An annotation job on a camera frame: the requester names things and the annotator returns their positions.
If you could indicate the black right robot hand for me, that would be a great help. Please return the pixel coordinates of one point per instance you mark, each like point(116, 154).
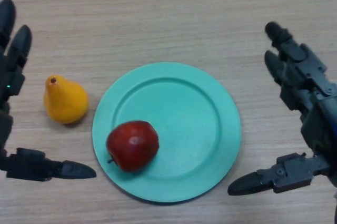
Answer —
point(318, 118)

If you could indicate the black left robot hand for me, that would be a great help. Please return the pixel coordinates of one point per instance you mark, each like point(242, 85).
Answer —
point(10, 76)

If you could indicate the red apple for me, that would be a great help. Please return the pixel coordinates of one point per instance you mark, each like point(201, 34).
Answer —
point(131, 147)

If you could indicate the green round plate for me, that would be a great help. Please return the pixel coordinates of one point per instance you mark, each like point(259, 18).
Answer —
point(189, 129)

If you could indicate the yellow pear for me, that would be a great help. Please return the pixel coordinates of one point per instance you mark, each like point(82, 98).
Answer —
point(65, 102)

